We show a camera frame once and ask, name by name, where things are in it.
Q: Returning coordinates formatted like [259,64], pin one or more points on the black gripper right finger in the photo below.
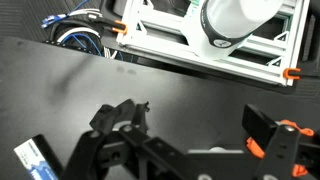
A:
[258,125]

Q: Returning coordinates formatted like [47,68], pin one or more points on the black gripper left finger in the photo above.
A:
[138,118]

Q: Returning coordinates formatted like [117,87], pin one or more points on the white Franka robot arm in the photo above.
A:
[240,16]

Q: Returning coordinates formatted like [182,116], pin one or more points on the black cloth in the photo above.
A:
[106,116]

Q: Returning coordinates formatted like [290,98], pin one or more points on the black clamp with orange tip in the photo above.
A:
[120,26]
[290,73]

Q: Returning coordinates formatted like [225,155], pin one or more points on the aluminium profile frame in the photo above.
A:
[166,51]

